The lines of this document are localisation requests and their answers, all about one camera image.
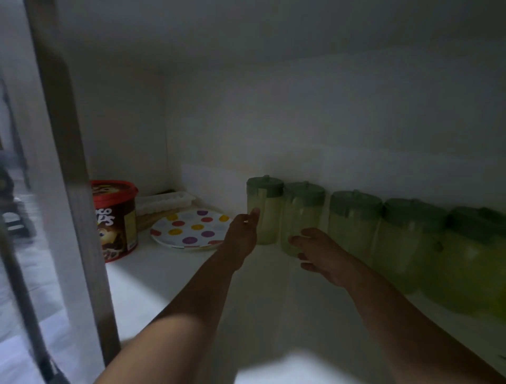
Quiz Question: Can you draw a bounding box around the person's left hand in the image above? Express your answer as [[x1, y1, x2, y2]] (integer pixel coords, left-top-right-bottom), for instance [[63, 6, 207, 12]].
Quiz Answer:
[[219, 208, 261, 272]]

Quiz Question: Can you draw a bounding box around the person's right hand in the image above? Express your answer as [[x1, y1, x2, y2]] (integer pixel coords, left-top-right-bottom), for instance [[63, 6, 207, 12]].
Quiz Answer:
[[288, 227, 359, 288]]

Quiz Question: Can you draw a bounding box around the person's left forearm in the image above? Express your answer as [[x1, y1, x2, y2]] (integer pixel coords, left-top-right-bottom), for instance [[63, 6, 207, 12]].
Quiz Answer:
[[94, 253, 240, 384]]

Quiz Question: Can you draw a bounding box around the person's right forearm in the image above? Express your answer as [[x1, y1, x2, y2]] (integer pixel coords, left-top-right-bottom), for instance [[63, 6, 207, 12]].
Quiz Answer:
[[346, 266, 506, 384]]

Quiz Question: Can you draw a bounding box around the green lidded plastic jar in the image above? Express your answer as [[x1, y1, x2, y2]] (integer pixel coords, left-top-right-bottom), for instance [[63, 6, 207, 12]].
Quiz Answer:
[[280, 181, 327, 257], [373, 197, 448, 296], [246, 175, 285, 245], [326, 189, 383, 270], [420, 206, 506, 322]]

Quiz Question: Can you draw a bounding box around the polka dot plate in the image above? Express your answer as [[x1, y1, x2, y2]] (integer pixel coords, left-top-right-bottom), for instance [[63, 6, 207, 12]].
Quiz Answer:
[[150, 209, 232, 250]]

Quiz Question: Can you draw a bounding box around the white ice cube tray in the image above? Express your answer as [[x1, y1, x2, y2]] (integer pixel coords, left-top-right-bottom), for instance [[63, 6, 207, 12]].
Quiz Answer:
[[135, 191, 197, 217]]

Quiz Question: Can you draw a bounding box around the red lidded brown tub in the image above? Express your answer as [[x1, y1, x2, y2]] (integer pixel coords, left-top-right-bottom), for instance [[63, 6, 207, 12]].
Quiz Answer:
[[90, 180, 139, 263]]

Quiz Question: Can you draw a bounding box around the cabinet door with grey edge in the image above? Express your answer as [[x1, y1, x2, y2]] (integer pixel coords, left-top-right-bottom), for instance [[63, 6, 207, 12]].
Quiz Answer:
[[0, 0, 122, 384]]

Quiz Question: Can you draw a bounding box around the black metal pole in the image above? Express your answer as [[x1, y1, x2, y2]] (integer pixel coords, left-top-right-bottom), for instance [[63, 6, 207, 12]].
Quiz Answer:
[[0, 219, 70, 384]]

